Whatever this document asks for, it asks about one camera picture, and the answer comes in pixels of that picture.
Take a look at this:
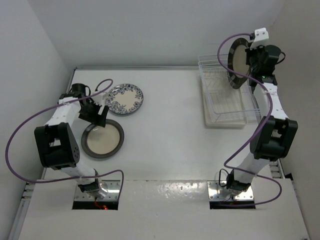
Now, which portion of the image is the white front board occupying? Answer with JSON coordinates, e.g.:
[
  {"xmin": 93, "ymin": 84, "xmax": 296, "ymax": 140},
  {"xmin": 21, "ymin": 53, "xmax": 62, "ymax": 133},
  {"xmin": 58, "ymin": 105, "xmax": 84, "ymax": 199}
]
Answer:
[{"xmin": 19, "ymin": 179, "xmax": 309, "ymax": 240}]

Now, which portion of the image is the dark patterned rim plate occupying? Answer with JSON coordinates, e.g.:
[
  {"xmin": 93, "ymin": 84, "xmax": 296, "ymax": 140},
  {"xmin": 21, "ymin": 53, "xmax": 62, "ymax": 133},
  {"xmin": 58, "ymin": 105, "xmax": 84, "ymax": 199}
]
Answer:
[{"xmin": 227, "ymin": 37, "xmax": 251, "ymax": 90}]

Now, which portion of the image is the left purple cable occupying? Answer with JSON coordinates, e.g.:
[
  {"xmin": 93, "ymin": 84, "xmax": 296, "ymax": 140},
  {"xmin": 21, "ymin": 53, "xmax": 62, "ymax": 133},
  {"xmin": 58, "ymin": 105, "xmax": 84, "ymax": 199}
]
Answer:
[{"xmin": 5, "ymin": 78, "xmax": 125, "ymax": 201}]

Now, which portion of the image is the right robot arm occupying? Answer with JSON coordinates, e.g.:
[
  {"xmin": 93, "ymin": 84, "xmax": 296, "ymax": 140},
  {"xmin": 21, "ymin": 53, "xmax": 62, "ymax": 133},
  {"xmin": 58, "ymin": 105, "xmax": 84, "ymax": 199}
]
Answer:
[{"xmin": 225, "ymin": 45, "xmax": 298, "ymax": 196}]

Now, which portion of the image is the metal base plate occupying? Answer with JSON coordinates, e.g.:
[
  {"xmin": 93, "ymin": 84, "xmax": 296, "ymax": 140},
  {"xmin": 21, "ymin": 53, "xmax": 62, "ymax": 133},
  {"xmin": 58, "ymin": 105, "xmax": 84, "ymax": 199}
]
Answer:
[
  {"xmin": 74, "ymin": 180, "xmax": 121, "ymax": 202},
  {"xmin": 207, "ymin": 180, "xmax": 254, "ymax": 203}
]

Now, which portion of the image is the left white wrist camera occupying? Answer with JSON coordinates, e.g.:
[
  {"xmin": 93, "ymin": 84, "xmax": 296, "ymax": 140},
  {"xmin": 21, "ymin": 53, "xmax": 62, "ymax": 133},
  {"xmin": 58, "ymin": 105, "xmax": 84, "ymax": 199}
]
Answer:
[{"xmin": 91, "ymin": 92, "xmax": 108, "ymax": 106}]

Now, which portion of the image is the white wire dish rack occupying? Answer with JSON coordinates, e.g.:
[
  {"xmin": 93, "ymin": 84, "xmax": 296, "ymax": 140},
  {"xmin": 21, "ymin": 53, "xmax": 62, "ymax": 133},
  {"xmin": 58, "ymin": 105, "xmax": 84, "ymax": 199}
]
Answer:
[{"xmin": 198, "ymin": 55, "xmax": 260, "ymax": 123}]

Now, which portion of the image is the blue floral plate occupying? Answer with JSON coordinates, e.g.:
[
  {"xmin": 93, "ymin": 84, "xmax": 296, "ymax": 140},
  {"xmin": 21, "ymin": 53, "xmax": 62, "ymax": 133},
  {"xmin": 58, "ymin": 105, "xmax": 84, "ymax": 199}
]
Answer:
[{"xmin": 105, "ymin": 83, "xmax": 144, "ymax": 115}]

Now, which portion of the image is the grey rim plate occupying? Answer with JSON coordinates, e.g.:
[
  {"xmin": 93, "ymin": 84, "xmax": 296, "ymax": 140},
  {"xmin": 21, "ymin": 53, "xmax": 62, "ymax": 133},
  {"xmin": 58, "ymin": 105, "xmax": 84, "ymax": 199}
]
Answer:
[{"xmin": 81, "ymin": 119, "xmax": 125, "ymax": 159}]

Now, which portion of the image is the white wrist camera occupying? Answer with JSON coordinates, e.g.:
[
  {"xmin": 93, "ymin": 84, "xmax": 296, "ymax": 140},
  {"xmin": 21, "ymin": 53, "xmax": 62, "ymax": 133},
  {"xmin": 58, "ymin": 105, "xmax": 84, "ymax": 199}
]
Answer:
[
  {"xmin": 249, "ymin": 27, "xmax": 269, "ymax": 50},
  {"xmin": 91, "ymin": 92, "xmax": 108, "ymax": 106}
]

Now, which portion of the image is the white drip tray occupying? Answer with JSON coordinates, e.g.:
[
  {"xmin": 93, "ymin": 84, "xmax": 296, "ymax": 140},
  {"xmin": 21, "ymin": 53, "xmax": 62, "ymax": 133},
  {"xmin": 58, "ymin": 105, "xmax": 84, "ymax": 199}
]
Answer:
[{"xmin": 200, "ymin": 68, "xmax": 248, "ymax": 129}]

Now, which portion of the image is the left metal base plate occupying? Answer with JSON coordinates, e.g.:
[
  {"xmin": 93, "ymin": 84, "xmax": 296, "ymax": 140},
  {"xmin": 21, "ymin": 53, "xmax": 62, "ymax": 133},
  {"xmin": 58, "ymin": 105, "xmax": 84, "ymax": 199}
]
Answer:
[{"xmin": 74, "ymin": 180, "xmax": 121, "ymax": 202}]

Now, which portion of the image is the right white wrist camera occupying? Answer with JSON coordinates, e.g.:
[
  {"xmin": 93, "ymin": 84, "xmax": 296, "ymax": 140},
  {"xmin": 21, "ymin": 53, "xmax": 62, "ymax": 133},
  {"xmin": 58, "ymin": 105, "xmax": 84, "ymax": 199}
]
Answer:
[{"xmin": 249, "ymin": 27, "xmax": 269, "ymax": 50}]

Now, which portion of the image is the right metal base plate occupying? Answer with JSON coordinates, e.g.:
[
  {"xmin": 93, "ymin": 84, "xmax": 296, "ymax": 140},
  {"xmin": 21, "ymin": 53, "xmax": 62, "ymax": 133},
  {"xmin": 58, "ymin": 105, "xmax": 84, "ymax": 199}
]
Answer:
[{"xmin": 207, "ymin": 180, "xmax": 254, "ymax": 203}]

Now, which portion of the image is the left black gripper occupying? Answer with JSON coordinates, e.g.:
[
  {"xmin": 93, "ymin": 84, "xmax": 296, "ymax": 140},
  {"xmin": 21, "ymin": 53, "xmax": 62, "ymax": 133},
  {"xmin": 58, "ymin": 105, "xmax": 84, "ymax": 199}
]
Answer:
[{"xmin": 79, "ymin": 98, "xmax": 109, "ymax": 128}]

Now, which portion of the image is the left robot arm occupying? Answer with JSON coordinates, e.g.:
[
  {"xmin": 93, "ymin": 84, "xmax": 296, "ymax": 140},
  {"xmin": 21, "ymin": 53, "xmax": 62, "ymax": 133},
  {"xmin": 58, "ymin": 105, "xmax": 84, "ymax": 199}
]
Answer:
[{"xmin": 34, "ymin": 83, "xmax": 109, "ymax": 199}]

